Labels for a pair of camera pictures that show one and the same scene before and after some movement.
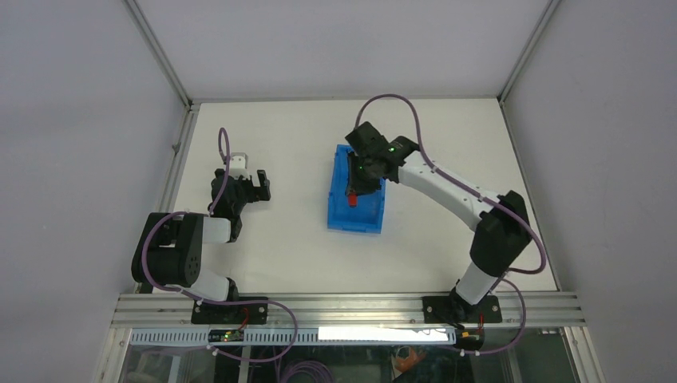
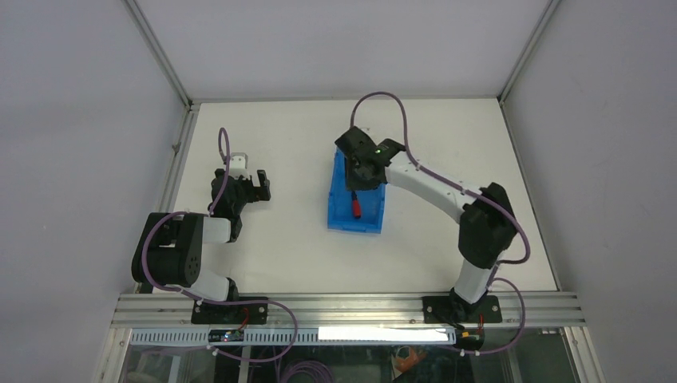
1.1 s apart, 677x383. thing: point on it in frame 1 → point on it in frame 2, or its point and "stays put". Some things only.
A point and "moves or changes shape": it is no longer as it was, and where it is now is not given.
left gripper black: x=257 y=193 stays put
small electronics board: x=226 y=335 stays put
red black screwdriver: x=353 y=199 moves or changes shape
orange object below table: x=409 y=362 stays put
